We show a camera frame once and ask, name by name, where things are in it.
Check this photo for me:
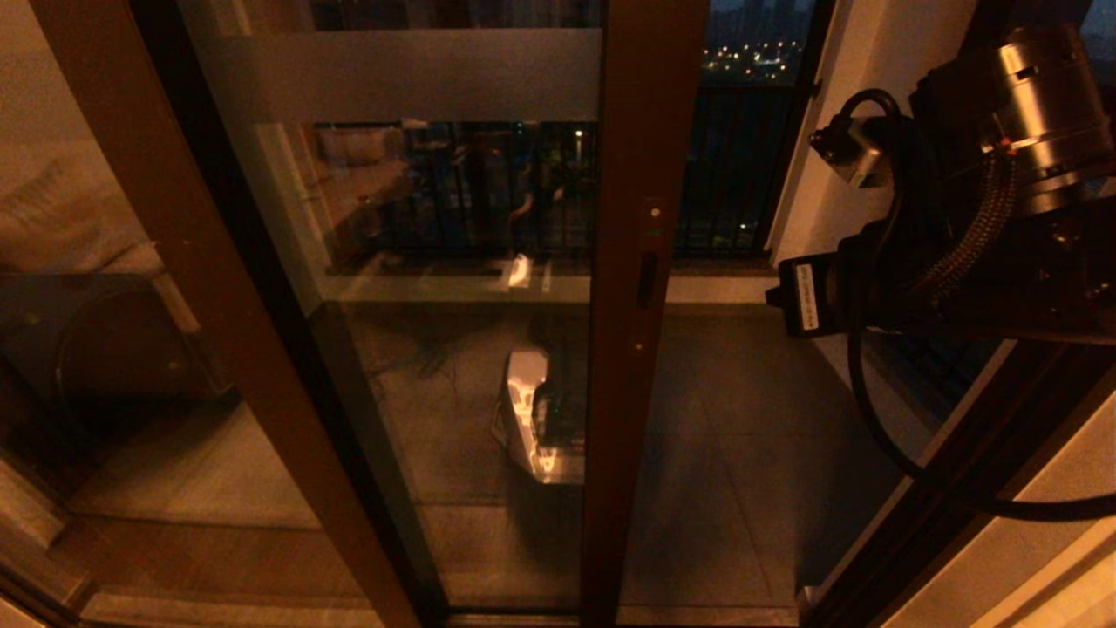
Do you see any brown framed sliding glass door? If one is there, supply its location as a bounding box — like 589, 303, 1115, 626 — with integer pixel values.
174, 0, 709, 628

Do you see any short grey stone window sill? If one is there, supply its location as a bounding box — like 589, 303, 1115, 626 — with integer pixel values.
815, 292, 960, 434

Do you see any long black metal balcony railing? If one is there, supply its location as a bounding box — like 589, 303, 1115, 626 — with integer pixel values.
318, 80, 822, 263

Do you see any dark brown door jamb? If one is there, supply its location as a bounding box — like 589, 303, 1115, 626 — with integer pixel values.
798, 340, 1116, 628

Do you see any brown framed fixed glass panel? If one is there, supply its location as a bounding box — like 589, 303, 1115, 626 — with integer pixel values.
0, 0, 446, 628

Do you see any grey front-loading washing machine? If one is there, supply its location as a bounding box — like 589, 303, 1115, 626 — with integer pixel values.
0, 270, 232, 476

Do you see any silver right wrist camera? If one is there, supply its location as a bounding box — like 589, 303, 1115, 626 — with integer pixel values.
809, 116, 901, 190

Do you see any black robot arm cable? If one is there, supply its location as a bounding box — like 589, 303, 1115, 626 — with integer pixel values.
846, 262, 1116, 524

